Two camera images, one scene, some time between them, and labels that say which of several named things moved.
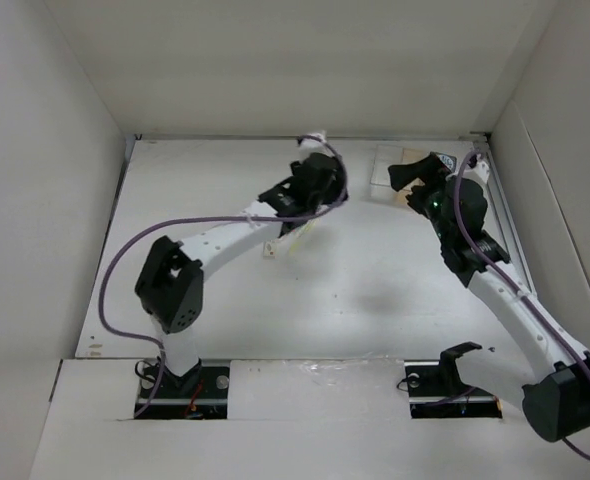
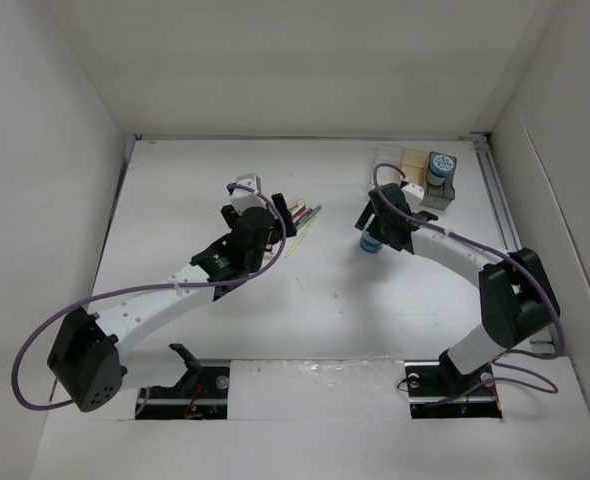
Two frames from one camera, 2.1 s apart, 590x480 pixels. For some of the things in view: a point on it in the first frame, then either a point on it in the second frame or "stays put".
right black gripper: [430, 169] → [376, 232]
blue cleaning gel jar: [448, 160] stays put
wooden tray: [409, 156] stays put
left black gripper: [334, 189] → [277, 202]
